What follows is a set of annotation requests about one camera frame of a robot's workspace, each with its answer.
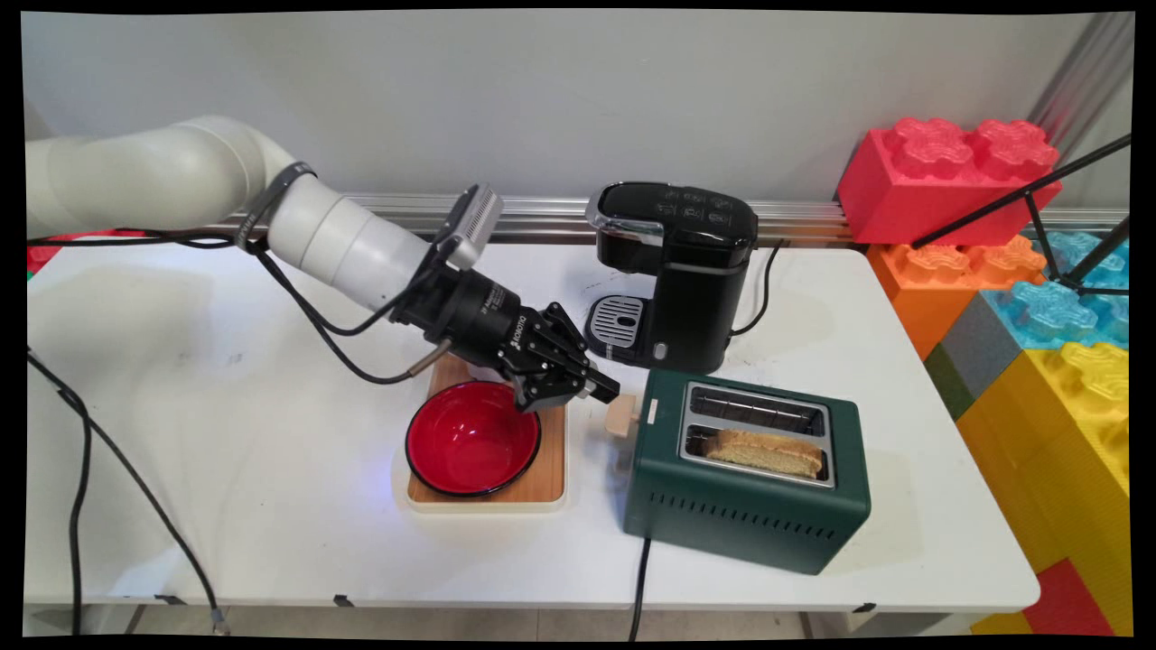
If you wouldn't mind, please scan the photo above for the big grey toy brick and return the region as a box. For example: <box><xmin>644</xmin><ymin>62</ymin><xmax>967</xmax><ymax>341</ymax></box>
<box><xmin>938</xmin><ymin>292</ymin><xmax>1023</xmax><ymax>404</ymax></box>

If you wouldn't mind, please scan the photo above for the black coffee maker cable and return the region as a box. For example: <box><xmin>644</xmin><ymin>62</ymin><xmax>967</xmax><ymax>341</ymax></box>
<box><xmin>730</xmin><ymin>240</ymin><xmax>785</xmax><ymax>338</ymax></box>

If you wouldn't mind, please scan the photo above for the long black hanging cable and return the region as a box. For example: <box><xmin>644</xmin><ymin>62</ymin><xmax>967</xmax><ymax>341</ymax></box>
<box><xmin>25</xmin><ymin>350</ymin><xmax>230</xmax><ymax>636</ymax></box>

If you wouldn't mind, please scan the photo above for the slice of toast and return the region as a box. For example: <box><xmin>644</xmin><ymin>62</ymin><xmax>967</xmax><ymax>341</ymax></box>
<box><xmin>705</xmin><ymin>428</ymin><xmax>825</xmax><ymax>479</ymax></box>

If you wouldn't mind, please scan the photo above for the wooden toaster lever knob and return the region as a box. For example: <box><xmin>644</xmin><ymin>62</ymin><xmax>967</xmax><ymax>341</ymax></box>
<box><xmin>604</xmin><ymin>394</ymin><xmax>648</xmax><ymax>441</ymax></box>

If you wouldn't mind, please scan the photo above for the black toaster power cable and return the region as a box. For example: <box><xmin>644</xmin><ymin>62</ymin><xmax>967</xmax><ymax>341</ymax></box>
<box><xmin>629</xmin><ymin>536</ymin><xmax>655</xmax><ymax>640</ymax></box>

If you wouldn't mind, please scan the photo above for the black coffee maker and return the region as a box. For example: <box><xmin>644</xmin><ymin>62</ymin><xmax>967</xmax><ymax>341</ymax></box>
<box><xmin>583</xmin><ymin>181</ymin><xmax>760</xmax><ymax>376</ymax></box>

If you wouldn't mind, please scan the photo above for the red block behind table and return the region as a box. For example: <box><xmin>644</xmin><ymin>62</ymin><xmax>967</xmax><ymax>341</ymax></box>
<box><xmin>25</xmin><ymin>229</ymin><xmax>147</xmax><ymax>275</ymax></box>

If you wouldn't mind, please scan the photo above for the big blue toy brick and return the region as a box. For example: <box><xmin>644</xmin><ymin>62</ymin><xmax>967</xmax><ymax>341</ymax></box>
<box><xmin>982</xmin><ymin>229</ymin><xmax>1132</xmax><ymax>354</ymax></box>

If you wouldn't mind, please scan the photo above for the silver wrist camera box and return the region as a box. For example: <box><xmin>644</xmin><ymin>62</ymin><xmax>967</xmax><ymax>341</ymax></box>
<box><xmin>432</xmin><ymin>182</ymin><xmax>506</xmax><ymax>273</ymax></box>

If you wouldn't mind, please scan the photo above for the small red toy brick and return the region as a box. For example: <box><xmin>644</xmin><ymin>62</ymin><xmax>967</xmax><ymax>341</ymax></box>
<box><xmin>1021</xmin><ymin>557</ymin><xmax>1115</xmax><ymax>637</ymax></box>

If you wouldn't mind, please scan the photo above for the green two-slot toaster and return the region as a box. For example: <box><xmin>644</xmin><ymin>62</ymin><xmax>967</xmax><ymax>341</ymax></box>
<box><xmin>622</xmin><ymin>367</ymin><xmax>873</xmax><ymax>577</ymax></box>

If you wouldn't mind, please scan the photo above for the black tripod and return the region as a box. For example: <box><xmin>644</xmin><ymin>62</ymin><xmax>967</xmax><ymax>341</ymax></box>
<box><xmin>911</xmin><ymin>135</ymin><xmax>1133</xmax><ymax>300</ymax></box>

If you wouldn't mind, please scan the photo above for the aluminium corner post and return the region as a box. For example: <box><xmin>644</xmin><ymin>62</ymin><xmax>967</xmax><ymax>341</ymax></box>
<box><xmin>1028</xmin><ymin>13</ymin><xmax>1135</xmax><ymax>165</ymax></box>

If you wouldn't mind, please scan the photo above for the short black hanging cable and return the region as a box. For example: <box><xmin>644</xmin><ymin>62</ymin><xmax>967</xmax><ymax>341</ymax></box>
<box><xmin>56</xmin><ymin>388</ymin><xmax>94</xmax><ymax>636</ymax></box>

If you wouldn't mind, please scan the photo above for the big yellow toy brick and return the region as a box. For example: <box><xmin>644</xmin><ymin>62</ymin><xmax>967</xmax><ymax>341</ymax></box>
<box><xmin>956</xmin><ymin>342</ymin><xmax>1133</xmax><ymax>636</ymax></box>

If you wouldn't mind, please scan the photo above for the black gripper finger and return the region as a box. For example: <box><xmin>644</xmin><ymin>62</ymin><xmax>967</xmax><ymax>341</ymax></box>
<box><xmin>535</xmin><ymin>302</ymin><xmax>622</xmax><ymax>404</ymax></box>
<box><xmin>511</xmin><ymin>354</ymin><xmax>599</xmax><ymax>414</ymax></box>

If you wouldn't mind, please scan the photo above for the dark green toy brick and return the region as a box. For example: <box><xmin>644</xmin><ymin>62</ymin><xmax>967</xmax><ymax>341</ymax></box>
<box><xmin>922</xmin><ymin>342</ymin><xmax>978</xmax><ymax>423</ymax></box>

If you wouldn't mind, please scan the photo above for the big red toy brick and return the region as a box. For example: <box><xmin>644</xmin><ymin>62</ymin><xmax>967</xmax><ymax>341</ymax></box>
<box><xmin>836</xmin><ymin>117</ymin><xmax>1063</xmax><ymax>249</ymax></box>

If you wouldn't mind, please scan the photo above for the red bowl with black rim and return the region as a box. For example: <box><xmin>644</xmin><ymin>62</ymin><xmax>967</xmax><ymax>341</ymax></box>
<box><xmin>404</xmin><ymin>380</ymin><xmax>544</xmax><ymax>498</ymax></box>

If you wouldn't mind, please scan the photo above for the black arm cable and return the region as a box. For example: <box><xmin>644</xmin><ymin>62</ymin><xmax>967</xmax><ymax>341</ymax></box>
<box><xmin>25</xmin><ymin>161</ymin><xmax>454</xmax><ymax>386</ymax></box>

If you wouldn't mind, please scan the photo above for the wooden serving tray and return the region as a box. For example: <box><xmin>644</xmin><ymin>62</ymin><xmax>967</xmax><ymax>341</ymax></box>
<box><xmin>404</xmin><ymin>352</ymin><xmax>568</xmax><ymax>512</ymax></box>

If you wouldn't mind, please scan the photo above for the big orange toy brick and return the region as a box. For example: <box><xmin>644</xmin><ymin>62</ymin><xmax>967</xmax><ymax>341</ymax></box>
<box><xmin>866</xmin><ymin>236</ymin><xmax>1049</xmax><ymax>362</ymax></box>

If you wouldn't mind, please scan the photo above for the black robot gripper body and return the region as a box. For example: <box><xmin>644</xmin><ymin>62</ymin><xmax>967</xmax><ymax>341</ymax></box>
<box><xmin>390</xmin><ymin>264</ymin><xmax>554</xmax><ymax>382</ymax></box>

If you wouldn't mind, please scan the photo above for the aluminium rail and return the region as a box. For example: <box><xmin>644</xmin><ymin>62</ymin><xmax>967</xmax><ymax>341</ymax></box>
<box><xmin>208</xmin><ymin>190</ymin><xmax>1130</xmax><ymax>246</ymax></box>

